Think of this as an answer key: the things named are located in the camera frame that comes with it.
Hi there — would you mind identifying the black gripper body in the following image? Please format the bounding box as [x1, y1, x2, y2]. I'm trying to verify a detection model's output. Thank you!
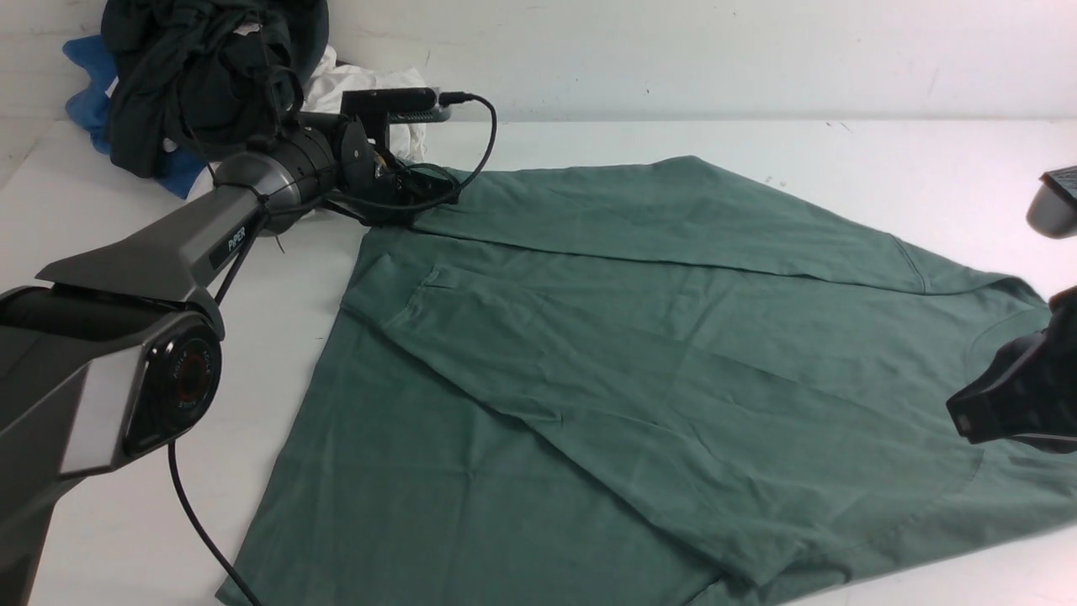
[336, 119, 462, 227]

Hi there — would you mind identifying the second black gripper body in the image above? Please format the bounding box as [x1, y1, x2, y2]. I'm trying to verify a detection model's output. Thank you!
[947, 288, 1076, 455]

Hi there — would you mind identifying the green long sleeve shirt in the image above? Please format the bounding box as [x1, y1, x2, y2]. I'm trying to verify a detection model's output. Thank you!
[236, 157, 1074, 605]

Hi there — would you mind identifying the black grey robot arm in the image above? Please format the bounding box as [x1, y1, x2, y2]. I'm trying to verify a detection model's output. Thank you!
[3, 114, 1074, 605]

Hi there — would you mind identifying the white crumpled garment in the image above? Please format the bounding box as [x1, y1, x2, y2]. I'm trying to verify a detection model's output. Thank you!
[303, 46, 426, 161]

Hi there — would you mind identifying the dark green crumpled garment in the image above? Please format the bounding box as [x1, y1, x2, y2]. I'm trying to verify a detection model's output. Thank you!
[101, 1, 328, 178]

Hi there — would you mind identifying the blue crumpled garment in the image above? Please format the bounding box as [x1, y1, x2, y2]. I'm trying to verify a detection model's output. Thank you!
[62, 36, 213, 202]

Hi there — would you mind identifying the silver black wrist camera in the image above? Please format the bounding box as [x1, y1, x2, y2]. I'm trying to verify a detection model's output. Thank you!
[340, 86, 453, 125]

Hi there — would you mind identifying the black camera cable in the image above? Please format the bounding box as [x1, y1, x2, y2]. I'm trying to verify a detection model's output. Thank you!
[328, 91, 498, 213]

